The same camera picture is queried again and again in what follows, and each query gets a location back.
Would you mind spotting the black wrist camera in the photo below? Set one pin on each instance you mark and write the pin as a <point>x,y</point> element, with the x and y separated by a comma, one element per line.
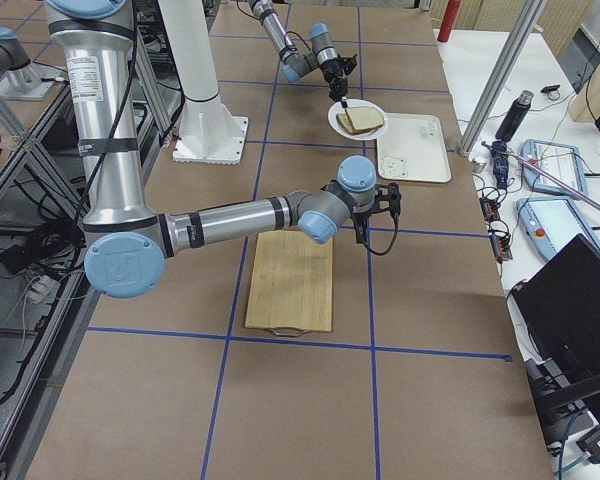
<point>387,199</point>

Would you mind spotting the black water bottle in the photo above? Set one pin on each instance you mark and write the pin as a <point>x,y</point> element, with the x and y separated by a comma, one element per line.
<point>514,116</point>

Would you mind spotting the cream bear serving tray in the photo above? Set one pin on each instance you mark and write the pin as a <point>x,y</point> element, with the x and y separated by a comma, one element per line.
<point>412,149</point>

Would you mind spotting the teach pendant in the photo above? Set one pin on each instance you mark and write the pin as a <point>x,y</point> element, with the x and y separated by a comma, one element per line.
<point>559,160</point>
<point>552,222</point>

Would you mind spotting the bread slice under egg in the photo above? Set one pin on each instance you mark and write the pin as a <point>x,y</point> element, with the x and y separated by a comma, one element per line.
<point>347,125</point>

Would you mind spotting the upper teach pendant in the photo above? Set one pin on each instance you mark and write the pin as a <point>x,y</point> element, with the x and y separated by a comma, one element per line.
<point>559,160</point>

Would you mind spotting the black monitor stand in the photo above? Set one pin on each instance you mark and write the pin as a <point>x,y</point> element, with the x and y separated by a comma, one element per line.
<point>566,407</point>

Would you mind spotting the aluminium frame post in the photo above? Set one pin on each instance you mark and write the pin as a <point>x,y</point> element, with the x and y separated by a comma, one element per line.
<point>505,62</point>

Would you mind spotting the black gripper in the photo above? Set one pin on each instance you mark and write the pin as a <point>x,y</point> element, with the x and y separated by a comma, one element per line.
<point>361,216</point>
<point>335,71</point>

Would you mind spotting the red bottle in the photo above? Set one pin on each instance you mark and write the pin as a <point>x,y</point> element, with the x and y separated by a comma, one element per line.
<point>449,18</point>

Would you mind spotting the white round plate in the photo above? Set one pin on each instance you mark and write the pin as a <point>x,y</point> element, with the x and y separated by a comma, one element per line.
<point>336,108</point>

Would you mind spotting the wooden cutting board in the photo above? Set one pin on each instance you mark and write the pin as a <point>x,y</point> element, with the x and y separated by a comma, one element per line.
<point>291,285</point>

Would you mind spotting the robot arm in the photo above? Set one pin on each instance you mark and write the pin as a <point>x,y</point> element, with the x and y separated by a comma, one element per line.
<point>127,242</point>
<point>322,54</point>

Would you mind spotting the black laptop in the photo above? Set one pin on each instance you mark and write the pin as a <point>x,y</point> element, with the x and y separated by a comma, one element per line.
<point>561,308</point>

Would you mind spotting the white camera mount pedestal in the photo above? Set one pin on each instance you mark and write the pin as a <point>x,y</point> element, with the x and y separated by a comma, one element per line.
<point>208,132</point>

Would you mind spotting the lower teach pendant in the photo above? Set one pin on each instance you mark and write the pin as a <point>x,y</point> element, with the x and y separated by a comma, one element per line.
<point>552,222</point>

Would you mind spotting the bread slice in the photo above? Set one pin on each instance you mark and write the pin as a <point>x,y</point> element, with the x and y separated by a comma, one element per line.
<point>364,109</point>
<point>347,125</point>

